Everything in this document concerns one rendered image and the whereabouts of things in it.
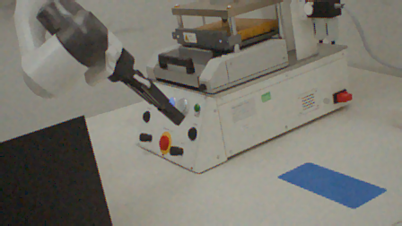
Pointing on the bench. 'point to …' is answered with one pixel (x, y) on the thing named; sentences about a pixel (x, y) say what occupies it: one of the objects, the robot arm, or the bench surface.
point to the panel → (156, 126)
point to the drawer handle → (176, 62)
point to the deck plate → (264, 74)
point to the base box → (270, 108)
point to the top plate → (221, 7)
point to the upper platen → (257, 27)
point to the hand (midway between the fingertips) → (171, 112)
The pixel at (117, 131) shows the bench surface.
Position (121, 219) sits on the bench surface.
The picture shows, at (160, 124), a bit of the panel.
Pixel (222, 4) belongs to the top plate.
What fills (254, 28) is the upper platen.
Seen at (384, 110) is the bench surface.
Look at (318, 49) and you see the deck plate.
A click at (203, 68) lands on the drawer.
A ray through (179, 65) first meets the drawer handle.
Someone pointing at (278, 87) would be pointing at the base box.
